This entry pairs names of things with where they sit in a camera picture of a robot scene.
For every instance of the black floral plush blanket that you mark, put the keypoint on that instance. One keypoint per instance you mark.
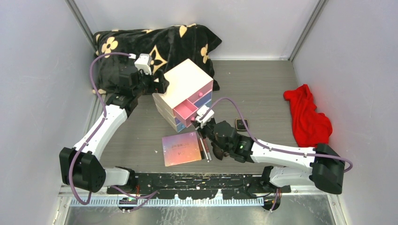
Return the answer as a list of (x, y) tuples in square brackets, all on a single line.
[(167, 47)]

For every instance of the black square compact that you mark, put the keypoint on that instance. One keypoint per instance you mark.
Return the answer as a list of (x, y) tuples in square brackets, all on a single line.
[(241, 125)]

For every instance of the black mascara tube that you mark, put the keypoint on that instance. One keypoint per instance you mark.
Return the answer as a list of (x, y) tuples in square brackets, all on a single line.
[(201, 148)]

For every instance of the red cloth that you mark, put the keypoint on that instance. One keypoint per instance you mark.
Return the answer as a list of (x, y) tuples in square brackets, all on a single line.
[(309, 127)]

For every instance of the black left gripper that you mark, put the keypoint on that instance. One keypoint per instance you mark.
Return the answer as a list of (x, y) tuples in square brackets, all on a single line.
[(159, 87)]

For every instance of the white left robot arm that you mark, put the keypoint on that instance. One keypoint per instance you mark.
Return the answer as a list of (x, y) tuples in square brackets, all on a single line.
[(80, 165)]

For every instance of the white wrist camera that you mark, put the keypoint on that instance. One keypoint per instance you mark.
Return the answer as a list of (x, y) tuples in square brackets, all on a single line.
[(204, 115), (143, 62)]

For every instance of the holographic eyeshadow palette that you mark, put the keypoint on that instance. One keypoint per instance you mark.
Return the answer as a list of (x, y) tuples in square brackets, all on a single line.
[(181, 149)]

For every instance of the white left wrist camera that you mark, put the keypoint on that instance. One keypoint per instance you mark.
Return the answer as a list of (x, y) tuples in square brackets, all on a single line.
[(143, 62)]

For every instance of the small pink drawer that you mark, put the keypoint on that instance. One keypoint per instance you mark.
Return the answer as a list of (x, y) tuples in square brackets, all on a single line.
[(185, 111)]

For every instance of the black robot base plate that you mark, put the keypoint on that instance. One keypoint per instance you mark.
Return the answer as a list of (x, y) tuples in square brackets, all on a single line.
[(199, 185)]

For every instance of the black fan makeup brush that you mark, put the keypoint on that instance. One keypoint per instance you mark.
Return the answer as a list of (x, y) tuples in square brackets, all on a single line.
[(219, 153)]

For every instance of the silver lip pencil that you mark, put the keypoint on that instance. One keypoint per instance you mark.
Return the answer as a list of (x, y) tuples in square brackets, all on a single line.
[(205, 152)]

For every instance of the white pink drawer organizer box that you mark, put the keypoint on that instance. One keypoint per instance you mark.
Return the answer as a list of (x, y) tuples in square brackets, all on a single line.
[(186, 81)]

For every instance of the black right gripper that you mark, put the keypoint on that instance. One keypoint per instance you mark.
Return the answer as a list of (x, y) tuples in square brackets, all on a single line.
[(199, 129)]

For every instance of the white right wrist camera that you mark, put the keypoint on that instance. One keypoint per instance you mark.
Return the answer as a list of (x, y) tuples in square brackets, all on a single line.
[(204, 115)]

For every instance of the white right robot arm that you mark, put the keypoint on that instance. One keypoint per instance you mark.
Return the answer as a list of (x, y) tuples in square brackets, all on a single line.
[(318, 166)]

